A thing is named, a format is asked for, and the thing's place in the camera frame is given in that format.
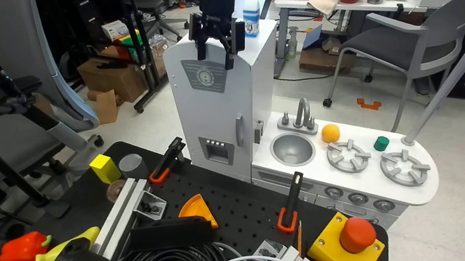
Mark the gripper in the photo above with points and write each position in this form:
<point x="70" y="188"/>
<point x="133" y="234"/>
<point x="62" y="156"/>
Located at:
<point x="217" y="9"/>

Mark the white plastic bottle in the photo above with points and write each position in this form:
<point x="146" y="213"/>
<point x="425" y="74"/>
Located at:
<point x="252" y="17"/>

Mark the spray bottle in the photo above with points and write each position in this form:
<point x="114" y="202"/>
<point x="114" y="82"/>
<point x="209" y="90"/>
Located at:
<point x="292" y="44"/>

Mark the black cart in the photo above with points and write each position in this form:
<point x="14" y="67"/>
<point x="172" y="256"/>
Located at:
<point x="143" y="46"/>

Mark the white toy kitchen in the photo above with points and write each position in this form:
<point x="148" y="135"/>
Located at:
<point x="220" y="113"/>

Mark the toy fridge door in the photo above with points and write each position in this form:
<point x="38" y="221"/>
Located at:
<point x="207" y="120"/>

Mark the white table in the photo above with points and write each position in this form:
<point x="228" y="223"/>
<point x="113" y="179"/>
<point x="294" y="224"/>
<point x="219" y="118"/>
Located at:
<point x="310" y="0"/>

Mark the flat cardboard box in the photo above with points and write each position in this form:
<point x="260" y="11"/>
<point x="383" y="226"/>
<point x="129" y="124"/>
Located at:
<point x="322" y="61"/>

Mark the grey toy tap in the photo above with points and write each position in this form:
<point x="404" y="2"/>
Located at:
<point x="302" y="114"/>

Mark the brown paper bag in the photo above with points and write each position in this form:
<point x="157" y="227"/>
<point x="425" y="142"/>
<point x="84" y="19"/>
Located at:
<point x="106" y="107"/>

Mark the grey toy sink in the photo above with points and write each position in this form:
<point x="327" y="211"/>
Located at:
<point x="292" y="149"/>

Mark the black and orange clamp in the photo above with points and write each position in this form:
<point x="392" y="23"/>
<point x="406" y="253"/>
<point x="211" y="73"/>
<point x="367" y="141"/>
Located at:
<point x="167" y="162"/>
<point x="292" y="198"/>

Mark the orange ball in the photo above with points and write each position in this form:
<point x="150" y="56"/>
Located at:
<point x="330" y="133"/>

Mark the grey cylinder block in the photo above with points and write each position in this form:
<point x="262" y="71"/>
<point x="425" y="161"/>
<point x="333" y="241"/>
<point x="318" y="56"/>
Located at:
<point x="133" y="167"/>

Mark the orange plastic piece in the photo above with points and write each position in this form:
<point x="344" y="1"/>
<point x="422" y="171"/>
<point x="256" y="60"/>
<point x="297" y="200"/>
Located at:
<point x="369" y="104"/>

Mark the yellow block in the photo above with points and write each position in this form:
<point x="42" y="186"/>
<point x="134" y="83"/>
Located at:
<point x="105" y="169"/>

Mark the orange toy slice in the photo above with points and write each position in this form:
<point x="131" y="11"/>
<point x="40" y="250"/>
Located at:
<point x="198" y="210"/>

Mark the grey toy burner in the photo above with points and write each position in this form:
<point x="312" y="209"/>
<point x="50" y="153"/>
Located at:
<point x="405" y="168"/>
<point x="348" y="156"/>

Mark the brown disc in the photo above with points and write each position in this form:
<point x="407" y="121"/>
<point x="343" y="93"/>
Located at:
<point x="115" y="191"/>

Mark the grey stove knob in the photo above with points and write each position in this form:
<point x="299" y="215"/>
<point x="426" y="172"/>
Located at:
<point x="358" y="198"/>
<point x="384" y="205"/>
<point x="333" y="192"/>

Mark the green cylinder block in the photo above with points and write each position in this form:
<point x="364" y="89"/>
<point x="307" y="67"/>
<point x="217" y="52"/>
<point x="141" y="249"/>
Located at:
<point x="381" y="143"/>

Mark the black box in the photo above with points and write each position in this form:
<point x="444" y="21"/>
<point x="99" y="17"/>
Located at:
<point x="169" y="234"/>

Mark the grey office chair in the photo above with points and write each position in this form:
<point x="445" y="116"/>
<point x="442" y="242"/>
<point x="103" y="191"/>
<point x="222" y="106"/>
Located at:
<point x="15" y="53"/>

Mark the pencil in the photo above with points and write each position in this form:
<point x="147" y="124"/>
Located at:
<point x="299" y="237"/>

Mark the grey kitchen rod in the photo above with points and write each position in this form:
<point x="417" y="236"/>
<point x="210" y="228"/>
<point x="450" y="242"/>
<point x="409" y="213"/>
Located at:
<point x="441" y="92"/>

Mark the yellow emergency stop button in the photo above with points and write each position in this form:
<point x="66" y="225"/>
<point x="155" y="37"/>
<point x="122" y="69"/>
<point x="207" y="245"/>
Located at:
<point x="342" y="248"/>

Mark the yellow toy squash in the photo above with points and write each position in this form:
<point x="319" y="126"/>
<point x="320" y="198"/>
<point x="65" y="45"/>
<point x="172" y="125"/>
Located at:
<point x="64" y="248"/>

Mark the red toy pepper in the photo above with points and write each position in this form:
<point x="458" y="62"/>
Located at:
<point x="23" y="250"/>

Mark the metal bracket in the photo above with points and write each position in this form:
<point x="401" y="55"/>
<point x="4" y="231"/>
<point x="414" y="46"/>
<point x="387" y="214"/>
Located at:
<point x="151" y="206"/>

